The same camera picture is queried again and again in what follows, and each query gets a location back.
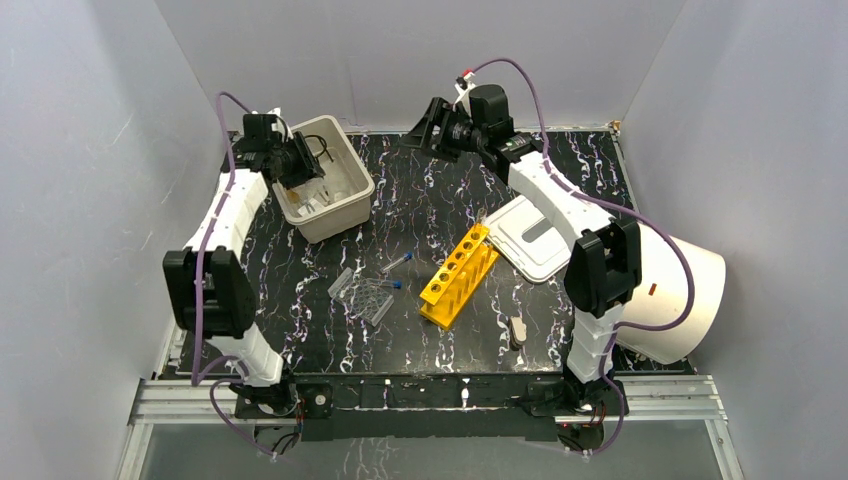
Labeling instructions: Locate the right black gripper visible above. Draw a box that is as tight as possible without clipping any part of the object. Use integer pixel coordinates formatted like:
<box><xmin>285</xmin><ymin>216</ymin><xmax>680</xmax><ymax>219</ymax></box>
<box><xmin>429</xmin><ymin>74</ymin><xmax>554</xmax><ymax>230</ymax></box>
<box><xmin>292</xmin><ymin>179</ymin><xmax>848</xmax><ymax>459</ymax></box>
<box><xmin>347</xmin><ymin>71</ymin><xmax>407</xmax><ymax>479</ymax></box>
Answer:
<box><xmin>398</xmin><ymin>98</ymin><xmax>486</xmax><ymax>165</ymax></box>

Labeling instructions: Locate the black wire ring stand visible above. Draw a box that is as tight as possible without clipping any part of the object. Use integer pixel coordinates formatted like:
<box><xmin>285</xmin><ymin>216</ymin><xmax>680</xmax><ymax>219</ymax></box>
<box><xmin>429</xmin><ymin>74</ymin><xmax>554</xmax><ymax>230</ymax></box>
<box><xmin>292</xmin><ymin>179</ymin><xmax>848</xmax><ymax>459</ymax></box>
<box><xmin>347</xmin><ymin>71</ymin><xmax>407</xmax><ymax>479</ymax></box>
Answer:
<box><xmin>304</xmin><ymin>134</ymin><xmax>335</xmax><ymax>162</ymax></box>

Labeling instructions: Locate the clear plastic funnel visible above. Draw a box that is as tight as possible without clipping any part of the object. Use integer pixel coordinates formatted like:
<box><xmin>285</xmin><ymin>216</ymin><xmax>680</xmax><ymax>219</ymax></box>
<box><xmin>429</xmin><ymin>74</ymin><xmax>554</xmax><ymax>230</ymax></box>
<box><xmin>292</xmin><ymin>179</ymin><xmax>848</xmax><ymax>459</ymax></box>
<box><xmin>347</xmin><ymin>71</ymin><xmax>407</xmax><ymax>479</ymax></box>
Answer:
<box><xmin>331</xmin><ymin>178</ymin><xmax>363</xmax><ymax>203</ymax></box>

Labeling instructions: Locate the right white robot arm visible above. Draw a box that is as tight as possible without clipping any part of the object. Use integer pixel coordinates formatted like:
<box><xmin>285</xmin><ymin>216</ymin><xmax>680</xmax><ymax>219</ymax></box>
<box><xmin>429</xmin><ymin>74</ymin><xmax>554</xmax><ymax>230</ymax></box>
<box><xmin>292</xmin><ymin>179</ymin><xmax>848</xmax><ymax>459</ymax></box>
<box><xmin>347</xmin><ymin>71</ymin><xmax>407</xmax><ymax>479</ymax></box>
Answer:
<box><xmin>400</xmin><ymin>84</ymin><xmax>641</xmax><ymax>414</ymax></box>

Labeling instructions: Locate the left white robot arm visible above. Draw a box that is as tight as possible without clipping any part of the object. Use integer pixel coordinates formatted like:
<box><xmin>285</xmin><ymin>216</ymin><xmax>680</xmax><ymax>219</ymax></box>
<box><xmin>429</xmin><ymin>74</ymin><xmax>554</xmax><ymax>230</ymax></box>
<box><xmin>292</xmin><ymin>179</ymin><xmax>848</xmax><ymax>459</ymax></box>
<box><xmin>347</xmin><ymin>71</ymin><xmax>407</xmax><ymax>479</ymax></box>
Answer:
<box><xmin>163</xmin><ymin>109</ymin><xmax>324</xmax><ymax>416</ymax></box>

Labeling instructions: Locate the beige plastic bin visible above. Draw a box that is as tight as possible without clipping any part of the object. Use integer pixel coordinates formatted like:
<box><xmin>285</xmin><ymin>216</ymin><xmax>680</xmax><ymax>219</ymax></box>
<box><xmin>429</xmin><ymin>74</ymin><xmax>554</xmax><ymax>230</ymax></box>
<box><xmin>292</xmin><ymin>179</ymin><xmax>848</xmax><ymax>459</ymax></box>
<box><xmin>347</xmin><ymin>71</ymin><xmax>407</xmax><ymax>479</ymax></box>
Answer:
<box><xmin>271</xmin><ymin>115</ymin><xmax>375</xmax><ymax>244</ymax></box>

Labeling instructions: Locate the blue capped plastic tube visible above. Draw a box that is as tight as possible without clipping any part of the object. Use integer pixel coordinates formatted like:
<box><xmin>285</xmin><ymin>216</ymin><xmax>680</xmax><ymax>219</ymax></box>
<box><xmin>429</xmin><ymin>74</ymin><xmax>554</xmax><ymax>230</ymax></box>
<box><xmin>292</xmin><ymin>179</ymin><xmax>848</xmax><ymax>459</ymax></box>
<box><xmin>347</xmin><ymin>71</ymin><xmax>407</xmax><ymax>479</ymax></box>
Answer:
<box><xmin>380</xmin><ymin>252</ymin><xmax>413</xmax><ymax>273</ymax></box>

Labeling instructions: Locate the white bin lid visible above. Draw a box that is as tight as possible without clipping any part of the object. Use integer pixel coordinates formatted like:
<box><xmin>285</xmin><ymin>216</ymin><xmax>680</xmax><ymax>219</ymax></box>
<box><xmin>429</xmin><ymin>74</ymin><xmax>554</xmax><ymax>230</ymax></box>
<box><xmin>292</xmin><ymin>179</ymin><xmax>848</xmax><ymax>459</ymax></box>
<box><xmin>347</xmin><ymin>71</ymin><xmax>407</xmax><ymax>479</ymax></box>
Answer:
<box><xmin>483</xmin><ymin>195</ymin><xmax>571</xmax><ymax>284</ymax></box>

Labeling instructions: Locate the clear well plate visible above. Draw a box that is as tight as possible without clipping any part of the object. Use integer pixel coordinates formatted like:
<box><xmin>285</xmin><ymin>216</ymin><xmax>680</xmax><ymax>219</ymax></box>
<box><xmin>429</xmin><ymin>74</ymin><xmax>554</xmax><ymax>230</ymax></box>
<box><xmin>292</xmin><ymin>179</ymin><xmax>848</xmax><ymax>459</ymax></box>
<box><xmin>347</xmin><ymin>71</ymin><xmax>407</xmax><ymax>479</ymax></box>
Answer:
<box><xmin>327</xmin><ymin>268</ymin><xmax>394</xmax><ymax>326</ymax></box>

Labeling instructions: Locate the yellow test tube rack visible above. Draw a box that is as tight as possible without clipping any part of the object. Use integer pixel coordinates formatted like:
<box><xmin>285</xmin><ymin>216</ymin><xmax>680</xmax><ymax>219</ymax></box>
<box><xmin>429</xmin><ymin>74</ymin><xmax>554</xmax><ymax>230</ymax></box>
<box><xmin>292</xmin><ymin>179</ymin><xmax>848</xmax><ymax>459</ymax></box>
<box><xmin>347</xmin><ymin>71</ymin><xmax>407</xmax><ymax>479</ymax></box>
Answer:
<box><xmin>419</xmin><ymin>223</ymin><xmax>500</xmax><ymax>331</ymax></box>

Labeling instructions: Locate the small beige stopper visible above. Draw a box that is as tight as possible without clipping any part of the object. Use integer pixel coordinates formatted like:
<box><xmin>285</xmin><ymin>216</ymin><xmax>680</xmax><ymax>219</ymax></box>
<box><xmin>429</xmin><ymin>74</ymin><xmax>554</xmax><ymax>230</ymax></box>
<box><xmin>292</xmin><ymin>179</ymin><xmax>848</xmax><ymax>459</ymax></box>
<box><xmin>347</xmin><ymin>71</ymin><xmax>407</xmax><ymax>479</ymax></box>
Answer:
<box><xmin>509</xmin><ymin>316</ymin><xmax>527</xmax><ymax>351</ymax></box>

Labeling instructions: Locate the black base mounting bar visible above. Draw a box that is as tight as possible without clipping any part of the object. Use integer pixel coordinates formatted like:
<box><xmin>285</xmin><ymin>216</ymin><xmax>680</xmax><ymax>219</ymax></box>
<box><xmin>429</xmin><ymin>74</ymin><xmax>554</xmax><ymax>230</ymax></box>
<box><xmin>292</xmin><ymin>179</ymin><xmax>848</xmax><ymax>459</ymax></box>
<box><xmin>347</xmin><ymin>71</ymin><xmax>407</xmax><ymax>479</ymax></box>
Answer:
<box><xmin>295</xmin><ymin>373</ymin><xmax>578</xmax><ymax>441</ymax></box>

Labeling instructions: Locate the white centrifuge with orange lid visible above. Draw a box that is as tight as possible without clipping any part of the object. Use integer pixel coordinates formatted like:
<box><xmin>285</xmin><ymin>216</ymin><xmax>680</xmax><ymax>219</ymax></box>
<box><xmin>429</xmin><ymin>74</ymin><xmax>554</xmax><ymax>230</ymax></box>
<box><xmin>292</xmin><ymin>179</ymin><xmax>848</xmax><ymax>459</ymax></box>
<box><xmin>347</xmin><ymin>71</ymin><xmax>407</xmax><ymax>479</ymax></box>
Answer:
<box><xmin>617</xmin><ymin>225</ymin><xmax>727</xmax><ymax>365</ymax></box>

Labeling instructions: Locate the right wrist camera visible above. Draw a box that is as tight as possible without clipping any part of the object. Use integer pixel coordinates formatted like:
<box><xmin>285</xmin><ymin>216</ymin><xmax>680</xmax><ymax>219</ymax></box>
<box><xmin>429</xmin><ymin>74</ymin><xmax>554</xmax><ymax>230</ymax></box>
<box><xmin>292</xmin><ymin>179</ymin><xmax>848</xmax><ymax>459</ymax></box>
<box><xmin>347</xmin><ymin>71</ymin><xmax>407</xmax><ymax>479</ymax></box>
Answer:
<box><xmin>452</xmin><ymin>69</ymin><xmax>476</xmax><ymax>114</ymax></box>

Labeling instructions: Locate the aluminium frame rail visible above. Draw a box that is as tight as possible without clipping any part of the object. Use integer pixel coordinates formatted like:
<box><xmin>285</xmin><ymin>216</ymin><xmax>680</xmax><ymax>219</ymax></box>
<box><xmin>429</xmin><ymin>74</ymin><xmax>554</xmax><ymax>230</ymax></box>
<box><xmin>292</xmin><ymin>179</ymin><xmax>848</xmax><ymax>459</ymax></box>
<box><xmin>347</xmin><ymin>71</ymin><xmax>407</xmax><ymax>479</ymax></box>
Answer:
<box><xmin>118</xmin><ymin>374</ymin><xmax>744</xmax><ymax>479</ymax></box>

